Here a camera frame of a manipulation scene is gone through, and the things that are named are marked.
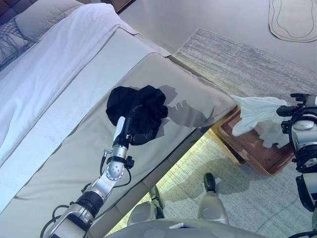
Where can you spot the white duvet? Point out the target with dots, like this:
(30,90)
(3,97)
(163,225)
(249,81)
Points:
(49,74)

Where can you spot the small oval beige mat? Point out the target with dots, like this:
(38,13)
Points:
(292,19)

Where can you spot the grey robot torso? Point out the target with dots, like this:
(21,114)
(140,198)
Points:
(198,230)

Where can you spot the robot leg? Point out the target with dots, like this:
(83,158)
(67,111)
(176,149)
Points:
(213,205)
(143,213)

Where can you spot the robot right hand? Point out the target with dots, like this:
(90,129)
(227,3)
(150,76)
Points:
(284,111)

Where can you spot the grey patterned cushion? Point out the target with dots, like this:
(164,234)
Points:
(11,42)

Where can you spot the black garment with blue label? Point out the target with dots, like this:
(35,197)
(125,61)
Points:
(143,106)

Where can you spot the bed with beige bedspread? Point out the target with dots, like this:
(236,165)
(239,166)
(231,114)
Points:
(74,153)

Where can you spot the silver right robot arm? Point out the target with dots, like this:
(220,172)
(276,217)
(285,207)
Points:
(303,138)

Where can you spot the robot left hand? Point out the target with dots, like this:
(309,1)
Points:
(120,131)

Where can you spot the large grey striped rug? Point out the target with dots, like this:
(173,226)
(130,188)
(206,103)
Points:
(235,64)

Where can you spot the brown nightstand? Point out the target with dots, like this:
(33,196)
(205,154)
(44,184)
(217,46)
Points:
(123,4)

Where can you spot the robot right leg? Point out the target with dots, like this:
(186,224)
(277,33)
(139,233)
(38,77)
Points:
(213,205)

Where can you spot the brown wooden basket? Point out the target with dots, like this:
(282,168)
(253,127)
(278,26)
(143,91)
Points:
(255,156)

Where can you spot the robot left leg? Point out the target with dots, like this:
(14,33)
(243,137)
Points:
(143,213)

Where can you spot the white printed garment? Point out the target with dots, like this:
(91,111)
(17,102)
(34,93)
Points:
(257,111)

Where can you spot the pale grey blanket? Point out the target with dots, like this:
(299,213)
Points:
(86,94)

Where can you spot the beige pillow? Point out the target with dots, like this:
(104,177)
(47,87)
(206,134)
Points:
(44,17)

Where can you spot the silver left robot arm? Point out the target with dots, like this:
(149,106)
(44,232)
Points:
(104,186)

